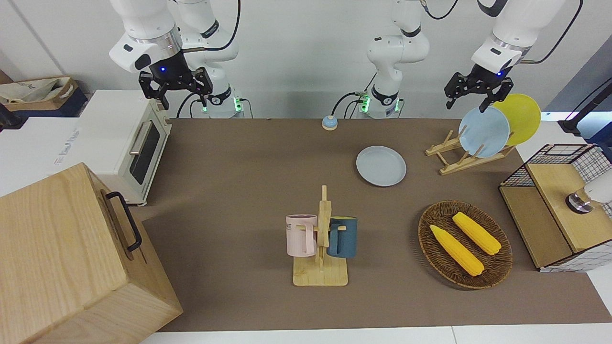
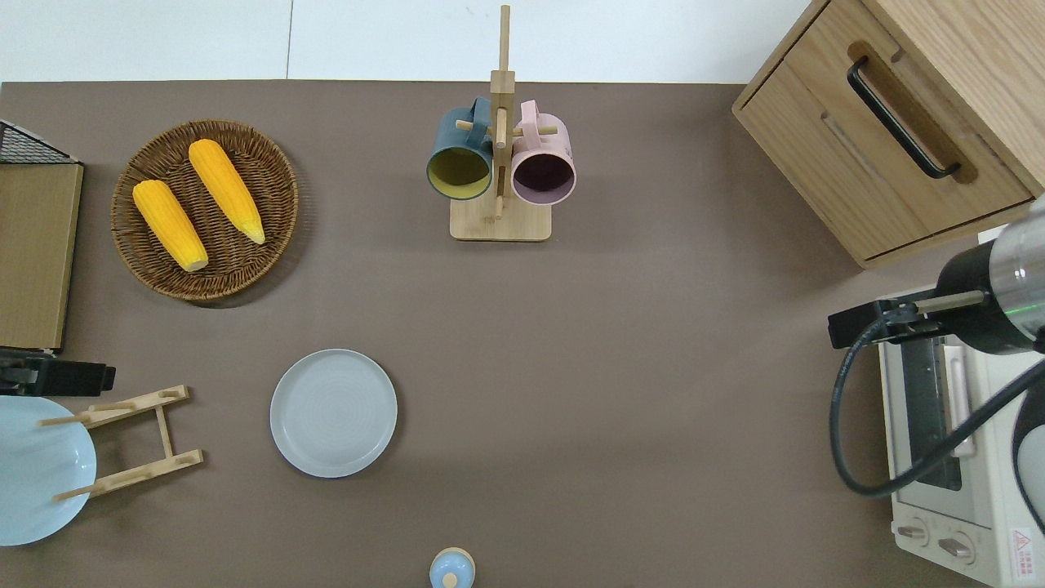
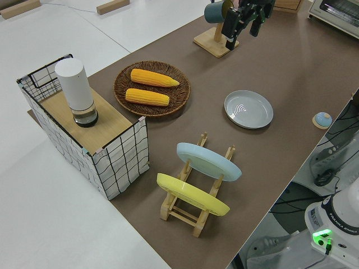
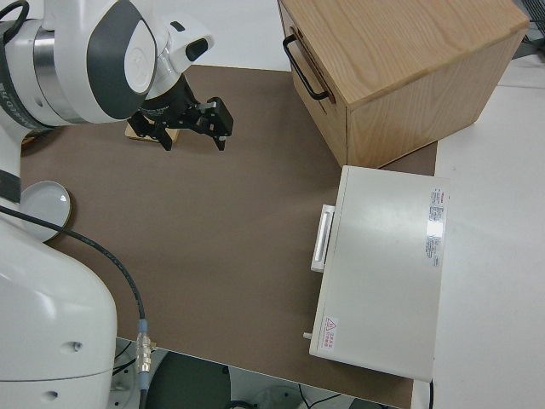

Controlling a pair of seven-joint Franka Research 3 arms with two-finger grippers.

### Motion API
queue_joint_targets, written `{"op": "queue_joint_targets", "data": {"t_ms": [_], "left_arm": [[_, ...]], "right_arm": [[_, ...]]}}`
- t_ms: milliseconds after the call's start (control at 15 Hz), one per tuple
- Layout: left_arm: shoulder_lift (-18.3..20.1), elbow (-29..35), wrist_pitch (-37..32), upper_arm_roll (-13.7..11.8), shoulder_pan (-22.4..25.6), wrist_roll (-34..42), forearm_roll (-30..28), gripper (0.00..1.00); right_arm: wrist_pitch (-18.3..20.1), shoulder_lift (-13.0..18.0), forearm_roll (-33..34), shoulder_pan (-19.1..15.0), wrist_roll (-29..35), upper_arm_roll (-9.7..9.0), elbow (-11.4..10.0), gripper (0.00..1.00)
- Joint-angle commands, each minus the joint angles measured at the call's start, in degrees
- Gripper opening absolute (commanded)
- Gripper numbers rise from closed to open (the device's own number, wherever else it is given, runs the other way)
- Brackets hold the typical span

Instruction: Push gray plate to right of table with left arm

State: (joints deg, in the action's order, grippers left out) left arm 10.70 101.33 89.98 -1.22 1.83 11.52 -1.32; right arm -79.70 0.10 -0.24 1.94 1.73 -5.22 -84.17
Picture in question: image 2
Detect gray round plate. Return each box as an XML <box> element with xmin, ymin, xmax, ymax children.
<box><xmin>270</xmin><ymin>350</ymin><xmax>398</xmax><ymax>479</ymax></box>

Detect white toaster oven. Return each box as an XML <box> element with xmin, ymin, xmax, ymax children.
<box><xmin>878</xmin><ymin>286</ymin><xmax>1045</xmax><ymax>588</ymax></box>

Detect dark blue mug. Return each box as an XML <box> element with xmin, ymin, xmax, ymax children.
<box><xmin>426</xmin><ymin>98</ymin><xmax>496</xmax><ymax>202</ymax></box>

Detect wooden mug tree stand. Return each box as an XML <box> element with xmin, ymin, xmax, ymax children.
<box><xmin>450</xmin><ymin>5</ymin><xmax>559</xmax><ymax>243</ymax></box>

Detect light blue plate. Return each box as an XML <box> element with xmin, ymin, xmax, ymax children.
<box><xmin>0</xmin><ymin>395</ymin><xmax>97</xmax><ymax>546</ymax></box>

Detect pink mug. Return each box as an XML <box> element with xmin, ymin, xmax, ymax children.
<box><xmin>511</xmin><ymin>100</ymin><xmax>577</xmax><ymax>206</ymax></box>

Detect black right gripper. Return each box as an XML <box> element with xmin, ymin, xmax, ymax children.
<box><xmin>829</xmin><ymin>241</ymin><xmax>1039</xmax><ymax>357</ymax></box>

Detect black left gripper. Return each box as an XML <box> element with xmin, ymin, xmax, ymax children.
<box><xmin>0</xmin><ymin>347</ymin><xmax>116</xmax><ymax>399</ymax></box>

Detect wooden dish rack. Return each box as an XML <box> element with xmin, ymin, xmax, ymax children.
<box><xmin>38</xmin><ymin>385</ymin><xmax>204</xmax><ymax>501</ymax></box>

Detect yellow corn cob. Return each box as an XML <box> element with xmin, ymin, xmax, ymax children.
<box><xmin>132</xmin><ymin>180</ymin><xmax>210</xmax><ymax>273</ymax></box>
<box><xmin>189</xmin><ymin>139</ymin><xmax>266</xmax><ymax>245</ymax></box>

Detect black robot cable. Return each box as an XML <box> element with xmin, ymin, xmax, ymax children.
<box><xmin>830</xmin><ymin>292</ymin><xmax>1045</xmax><ymax>499</ymax></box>

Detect wire basket with wooden shelf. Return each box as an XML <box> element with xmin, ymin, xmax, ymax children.
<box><xmin>0</xmin><ymin>119</ymin><xmax>85</xmax><ymax>354</ymax></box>

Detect brown wicker basket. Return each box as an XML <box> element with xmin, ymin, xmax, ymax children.
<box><xmin>111</xmin><ymin>120</ymin><xmax>300</xmax><ymax>301</ymax></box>

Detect wooden drawer cabinet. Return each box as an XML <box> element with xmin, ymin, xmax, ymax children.
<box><xmin>732</xmin><ymin>0</ymin><xmax>1045</xmax><ymax>270</ymax></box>

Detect black cabinet handle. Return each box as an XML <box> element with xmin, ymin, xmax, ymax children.
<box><xmin>847</xmin><ymin>56</ymin><xmax>963</xmax><ymax>180</ymax></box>

